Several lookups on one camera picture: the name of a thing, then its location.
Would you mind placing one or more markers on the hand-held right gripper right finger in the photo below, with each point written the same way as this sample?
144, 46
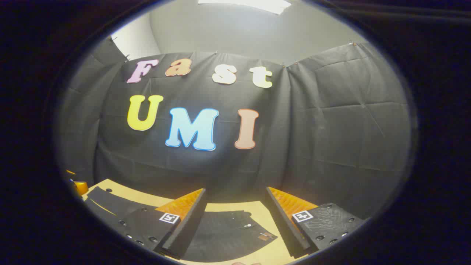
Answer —
285, 224

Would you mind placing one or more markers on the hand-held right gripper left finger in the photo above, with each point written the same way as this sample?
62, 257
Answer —
186, 228

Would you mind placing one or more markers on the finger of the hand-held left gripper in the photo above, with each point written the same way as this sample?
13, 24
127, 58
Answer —
81, 187
70, 172

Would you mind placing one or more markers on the dark grey jeans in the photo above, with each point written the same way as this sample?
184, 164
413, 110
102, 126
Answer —
220, 235

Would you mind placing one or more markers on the black backdrop cloth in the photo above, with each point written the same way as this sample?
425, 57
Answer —
312, 140

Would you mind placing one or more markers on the white ceiling light panel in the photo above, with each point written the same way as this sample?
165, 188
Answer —
246, 4

